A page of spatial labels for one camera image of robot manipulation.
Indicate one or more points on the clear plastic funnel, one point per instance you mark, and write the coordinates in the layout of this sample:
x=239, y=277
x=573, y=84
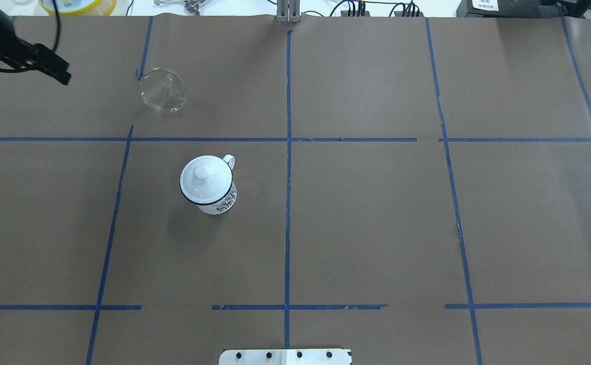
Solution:
x=162, y=90

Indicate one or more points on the white round lid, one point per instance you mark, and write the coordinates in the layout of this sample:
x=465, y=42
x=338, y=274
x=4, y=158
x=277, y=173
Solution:
x=205, y=180

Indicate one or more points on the yellow rimmed bowl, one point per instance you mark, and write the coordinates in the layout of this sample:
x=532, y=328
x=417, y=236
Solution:
x=79, y=8

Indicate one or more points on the white enamel mug blue rim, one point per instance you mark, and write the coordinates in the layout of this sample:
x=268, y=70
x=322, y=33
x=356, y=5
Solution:
x=219, y=203

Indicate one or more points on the aluminium frame post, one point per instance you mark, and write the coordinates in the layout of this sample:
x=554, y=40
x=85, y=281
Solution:
x=288, y=11

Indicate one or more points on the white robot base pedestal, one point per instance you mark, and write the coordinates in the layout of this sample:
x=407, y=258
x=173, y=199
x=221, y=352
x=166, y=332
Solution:
x=286, y=356

